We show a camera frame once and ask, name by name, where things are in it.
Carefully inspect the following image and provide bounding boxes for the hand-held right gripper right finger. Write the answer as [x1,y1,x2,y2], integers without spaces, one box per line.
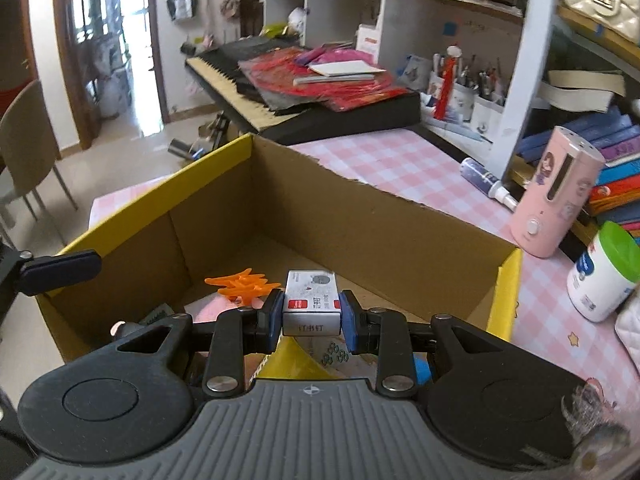
[339,290,493,396]

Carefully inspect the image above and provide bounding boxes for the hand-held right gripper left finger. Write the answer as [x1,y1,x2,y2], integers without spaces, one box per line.
[115,287,285,397]

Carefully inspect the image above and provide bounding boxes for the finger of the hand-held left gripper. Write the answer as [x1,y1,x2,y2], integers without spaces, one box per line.
[17,249,102,297]

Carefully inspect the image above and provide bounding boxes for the white staples box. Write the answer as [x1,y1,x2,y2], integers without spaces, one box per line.
[282,269,342,338]

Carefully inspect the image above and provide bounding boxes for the orange claw clip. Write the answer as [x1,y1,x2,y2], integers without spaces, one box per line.
[204,267,282,303]

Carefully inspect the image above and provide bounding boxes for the pink plush paw toy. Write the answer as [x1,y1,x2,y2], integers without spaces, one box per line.
[192,296,241,323]

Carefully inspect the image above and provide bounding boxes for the yellow cardboard box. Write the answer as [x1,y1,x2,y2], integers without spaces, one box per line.
[35,132,523,366]

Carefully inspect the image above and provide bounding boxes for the beige chair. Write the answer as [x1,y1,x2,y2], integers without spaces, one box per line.
[0,79,78,241]

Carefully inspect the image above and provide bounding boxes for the white sack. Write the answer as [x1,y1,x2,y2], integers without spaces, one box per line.
[92,35,133,118]

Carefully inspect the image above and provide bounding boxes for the keyboard stand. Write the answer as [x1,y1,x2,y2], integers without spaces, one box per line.
[167,112,241,161]

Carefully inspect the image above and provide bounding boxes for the blue glitter spray bottle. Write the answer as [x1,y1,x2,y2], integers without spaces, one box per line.
[460,157,521,213]

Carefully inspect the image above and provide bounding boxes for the black keyboard piano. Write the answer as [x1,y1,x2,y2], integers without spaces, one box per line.
[185,35,422,146]

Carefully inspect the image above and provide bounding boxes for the red fabric on keyboard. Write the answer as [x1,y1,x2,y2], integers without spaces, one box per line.
[237,46,408,113]

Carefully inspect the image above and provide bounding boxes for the pink cylindrical device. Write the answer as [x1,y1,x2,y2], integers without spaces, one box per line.
[510,126,607,259]

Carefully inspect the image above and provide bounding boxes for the white pen cup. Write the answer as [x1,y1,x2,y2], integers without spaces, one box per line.
[470,60,506,133]
[430,55,473,121]

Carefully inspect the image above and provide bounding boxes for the white notebook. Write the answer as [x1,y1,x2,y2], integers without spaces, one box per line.
[292,60,388,86]

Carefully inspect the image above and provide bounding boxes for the white jar green lid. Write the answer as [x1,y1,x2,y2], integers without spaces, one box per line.
[566,221,640,323]

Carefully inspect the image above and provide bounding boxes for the red tassel ornament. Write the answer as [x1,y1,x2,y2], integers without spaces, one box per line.
[432,46,463,120]

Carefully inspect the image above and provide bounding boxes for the small picture card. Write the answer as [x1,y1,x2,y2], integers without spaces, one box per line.
[402,55,433,93]

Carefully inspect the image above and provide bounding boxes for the white red-striped box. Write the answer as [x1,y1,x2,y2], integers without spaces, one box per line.
[356,24,382,56]

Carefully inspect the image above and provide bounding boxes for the hanging tote bag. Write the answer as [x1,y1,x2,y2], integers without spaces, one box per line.
[167,0,198,22]

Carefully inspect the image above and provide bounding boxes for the row of colourful books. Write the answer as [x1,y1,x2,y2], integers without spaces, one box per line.
[515,110,640,241]

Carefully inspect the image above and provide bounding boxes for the grey cubby shelf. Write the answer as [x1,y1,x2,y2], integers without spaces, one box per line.
[262,0,526,126]

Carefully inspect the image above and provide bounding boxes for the white wooden bookshelf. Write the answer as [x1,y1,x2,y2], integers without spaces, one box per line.
[492,0,640,271]

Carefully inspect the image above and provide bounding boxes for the thick old book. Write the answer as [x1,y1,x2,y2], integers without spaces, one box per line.
[542,70,626,111]

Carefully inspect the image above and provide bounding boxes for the white pearl handbag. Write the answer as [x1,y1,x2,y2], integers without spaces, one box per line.
[565,0,640,43]

